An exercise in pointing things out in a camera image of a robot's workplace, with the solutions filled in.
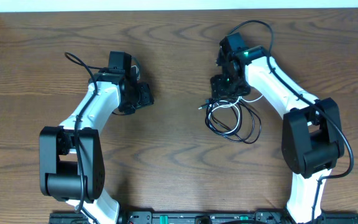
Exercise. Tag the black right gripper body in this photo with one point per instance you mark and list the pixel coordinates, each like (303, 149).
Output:
(228, 86)

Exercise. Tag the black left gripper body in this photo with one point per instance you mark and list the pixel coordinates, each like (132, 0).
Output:
(139, 97)

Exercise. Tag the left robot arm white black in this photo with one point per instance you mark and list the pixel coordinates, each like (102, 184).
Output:
(71, 160)

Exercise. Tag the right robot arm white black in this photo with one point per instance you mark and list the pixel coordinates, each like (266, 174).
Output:
(311, 132)

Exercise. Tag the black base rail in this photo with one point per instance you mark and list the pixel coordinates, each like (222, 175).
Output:
(261, 216)

